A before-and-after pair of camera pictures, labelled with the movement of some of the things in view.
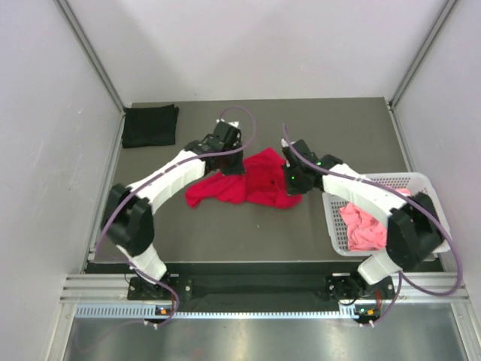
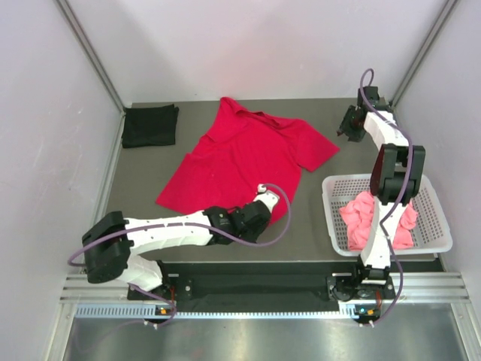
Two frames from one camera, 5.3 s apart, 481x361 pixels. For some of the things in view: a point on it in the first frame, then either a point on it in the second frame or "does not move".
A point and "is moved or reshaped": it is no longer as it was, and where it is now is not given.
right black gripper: (291, 189) to (344, 128)
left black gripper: (236, 169) to (252, 238)
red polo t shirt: (264, 182) is moved or reshaped
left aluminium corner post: (79, 33) does not move
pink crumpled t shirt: (364, 232) does not move
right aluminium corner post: (422, 53) does not move
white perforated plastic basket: (416, 183) does not move
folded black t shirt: (149, 125) does not move
